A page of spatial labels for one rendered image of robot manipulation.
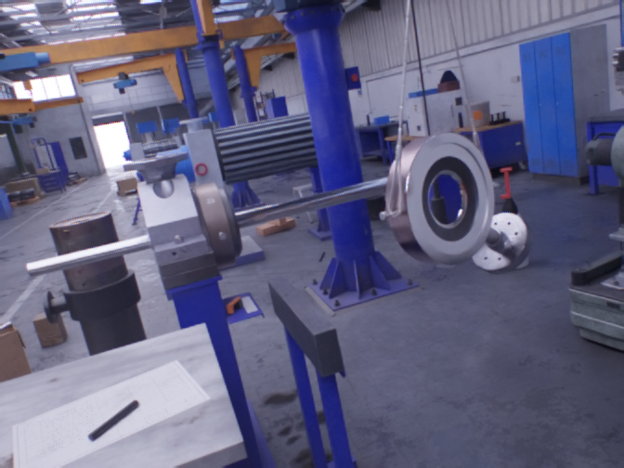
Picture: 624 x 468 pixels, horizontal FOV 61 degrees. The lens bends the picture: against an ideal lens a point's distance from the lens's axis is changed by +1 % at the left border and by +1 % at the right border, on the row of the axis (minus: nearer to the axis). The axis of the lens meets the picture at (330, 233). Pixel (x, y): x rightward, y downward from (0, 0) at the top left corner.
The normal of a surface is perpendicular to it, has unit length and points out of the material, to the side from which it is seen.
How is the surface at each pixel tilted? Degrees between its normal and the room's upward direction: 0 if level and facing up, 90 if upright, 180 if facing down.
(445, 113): 90
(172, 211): 45
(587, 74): 90
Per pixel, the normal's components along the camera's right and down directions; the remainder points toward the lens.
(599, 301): -0.86, 0.27
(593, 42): 0.30, 0.18
